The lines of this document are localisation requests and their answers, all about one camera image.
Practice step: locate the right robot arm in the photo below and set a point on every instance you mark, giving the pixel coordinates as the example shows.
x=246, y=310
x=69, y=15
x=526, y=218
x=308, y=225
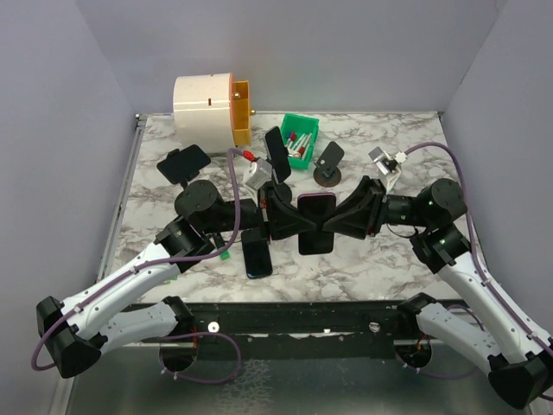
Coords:
x=513, y=351

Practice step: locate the black front mounting rail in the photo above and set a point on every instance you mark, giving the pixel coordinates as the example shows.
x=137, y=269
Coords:
x=311, y=330

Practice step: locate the green capped marker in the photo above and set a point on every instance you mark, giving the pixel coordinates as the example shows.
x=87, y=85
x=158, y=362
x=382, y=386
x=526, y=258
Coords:
x=170, y=281

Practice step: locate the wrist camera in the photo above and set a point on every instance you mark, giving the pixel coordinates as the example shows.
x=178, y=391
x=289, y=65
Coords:
x=257, y=174
x=389, y=166

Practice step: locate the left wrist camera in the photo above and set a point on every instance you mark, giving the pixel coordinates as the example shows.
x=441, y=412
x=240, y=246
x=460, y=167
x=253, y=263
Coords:
x=257, y=174

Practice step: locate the purple edged phone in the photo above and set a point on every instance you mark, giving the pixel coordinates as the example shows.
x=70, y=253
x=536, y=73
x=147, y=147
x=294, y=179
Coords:
x=318, y=208

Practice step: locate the orange drawer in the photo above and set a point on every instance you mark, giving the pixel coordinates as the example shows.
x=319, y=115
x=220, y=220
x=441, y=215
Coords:
x=241, y=113

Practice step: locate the phone on centre stand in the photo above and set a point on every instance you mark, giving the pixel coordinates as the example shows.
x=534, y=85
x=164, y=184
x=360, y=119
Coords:
x=278, y=154

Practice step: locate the markers in green bin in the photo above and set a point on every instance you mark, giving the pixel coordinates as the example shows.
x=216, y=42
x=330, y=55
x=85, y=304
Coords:
x=297, y=147

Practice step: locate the white round drawer cabinet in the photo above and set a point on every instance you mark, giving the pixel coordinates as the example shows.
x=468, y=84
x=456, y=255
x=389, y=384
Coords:
x=202, y=111

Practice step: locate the black left phone stand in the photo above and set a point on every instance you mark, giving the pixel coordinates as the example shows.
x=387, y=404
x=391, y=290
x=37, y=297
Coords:
x=180, y=167

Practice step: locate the brown base phone stand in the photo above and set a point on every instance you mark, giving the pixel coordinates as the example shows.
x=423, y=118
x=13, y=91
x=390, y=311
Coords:
x=327, y=173

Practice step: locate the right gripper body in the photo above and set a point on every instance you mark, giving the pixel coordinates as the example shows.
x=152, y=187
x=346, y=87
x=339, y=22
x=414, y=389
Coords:
x=380, y=207

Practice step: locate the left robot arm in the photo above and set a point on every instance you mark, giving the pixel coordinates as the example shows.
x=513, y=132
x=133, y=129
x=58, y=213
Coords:
x=78, y=330

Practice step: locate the black phone stand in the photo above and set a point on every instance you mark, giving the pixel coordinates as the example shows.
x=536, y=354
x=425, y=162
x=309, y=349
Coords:
x=280, y=172
x=180, y=167

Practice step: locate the green plastic bin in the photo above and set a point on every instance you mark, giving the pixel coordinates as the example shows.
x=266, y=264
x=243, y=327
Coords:
x=294, y=124

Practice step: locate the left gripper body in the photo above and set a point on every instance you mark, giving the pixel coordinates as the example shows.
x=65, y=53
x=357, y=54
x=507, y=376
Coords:
x=263, y=211

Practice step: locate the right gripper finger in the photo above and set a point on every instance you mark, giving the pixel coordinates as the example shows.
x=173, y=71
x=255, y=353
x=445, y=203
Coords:
x=360, y=200
x=354, y=223

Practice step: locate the black centre phone stand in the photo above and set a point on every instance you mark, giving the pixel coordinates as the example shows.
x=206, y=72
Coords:
x=280, y=172

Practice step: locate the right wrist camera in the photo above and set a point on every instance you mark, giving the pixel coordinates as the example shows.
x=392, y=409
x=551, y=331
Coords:
x=389, y=166

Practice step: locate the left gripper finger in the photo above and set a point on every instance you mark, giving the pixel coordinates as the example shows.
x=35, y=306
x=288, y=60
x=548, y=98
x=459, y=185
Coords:
x=289, y=222
x=283, y=195

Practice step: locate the black phone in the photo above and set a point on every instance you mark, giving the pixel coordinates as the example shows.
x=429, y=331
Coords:
x=256, y=254

